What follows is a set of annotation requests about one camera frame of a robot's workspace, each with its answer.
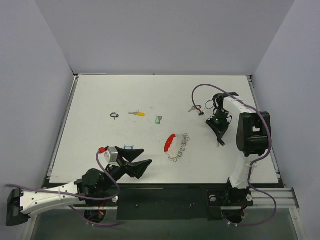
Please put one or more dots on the key with black outlined tag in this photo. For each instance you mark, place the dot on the key with black outlined tag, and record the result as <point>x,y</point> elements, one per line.
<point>114,115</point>

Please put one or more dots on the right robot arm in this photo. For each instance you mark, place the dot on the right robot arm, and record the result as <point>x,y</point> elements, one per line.
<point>253,138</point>

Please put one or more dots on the key with clear black tag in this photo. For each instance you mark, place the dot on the key with clear black tag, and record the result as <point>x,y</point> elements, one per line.
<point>195,108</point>

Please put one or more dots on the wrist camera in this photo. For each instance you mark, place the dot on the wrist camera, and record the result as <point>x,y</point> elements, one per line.
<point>205,112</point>
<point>110,154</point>

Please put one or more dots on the key with green tag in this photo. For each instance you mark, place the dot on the key with green tag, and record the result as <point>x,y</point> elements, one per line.
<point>158,120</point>

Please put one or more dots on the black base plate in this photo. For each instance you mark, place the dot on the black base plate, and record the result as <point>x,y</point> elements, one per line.
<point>178,202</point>

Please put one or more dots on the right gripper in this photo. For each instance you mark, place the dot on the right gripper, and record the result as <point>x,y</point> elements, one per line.
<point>217,127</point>

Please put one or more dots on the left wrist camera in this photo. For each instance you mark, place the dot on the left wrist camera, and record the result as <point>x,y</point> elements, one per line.
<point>110,154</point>

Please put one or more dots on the key with yellow tag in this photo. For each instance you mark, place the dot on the key with yellow tag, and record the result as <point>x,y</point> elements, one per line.
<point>137,113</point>

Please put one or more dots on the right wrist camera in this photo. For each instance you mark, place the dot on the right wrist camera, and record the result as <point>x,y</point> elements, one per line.
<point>205,112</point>

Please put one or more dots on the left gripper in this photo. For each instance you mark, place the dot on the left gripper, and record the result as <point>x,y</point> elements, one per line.
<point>124,163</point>

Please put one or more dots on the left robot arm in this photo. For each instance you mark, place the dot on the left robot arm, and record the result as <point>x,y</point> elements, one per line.
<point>99,185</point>

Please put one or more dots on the key with solid black tag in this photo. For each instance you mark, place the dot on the key with solid black tag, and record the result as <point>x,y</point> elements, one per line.
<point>221,142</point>

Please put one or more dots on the aluminium front rail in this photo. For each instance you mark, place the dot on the aluminium front rail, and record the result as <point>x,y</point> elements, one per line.
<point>275,197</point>

